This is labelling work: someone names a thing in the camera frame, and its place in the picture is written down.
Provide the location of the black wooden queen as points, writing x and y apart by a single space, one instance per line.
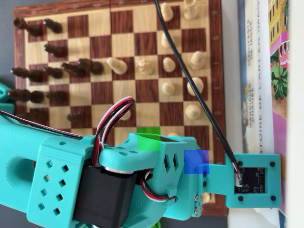
38 116

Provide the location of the white wooden rook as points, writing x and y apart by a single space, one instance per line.
207 197
190 9

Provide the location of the wooden folding chessboard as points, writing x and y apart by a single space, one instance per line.
147 23

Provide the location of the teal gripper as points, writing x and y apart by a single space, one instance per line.
199 201

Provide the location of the black wooden pawn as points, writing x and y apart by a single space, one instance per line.
54 50
76 116
54 72
53 25
57 95

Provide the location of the pink illustrated book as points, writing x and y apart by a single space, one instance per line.
279 133

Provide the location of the blue illustrated book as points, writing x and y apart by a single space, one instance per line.
241 59

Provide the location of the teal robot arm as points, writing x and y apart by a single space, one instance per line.
23 147

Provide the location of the black wooden king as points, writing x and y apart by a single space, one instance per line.
26 95

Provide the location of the white wooden bishop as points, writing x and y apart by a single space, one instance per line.
116 65
197 60

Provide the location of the black wooden rook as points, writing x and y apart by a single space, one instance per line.
28 26

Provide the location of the white Gabrielle Chanel book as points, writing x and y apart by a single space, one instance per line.
253 71

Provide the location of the teal mount with camera board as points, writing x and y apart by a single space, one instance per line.
218 178

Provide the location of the black wooden knight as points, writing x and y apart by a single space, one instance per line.
72 68

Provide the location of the white wooden knight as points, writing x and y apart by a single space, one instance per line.
144 66

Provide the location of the white wooden pawn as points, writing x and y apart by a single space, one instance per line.
166 12
166 44
173 134
127 116
168 64
167 88

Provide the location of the black wooden bishop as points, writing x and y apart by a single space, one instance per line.
26 73
90 65

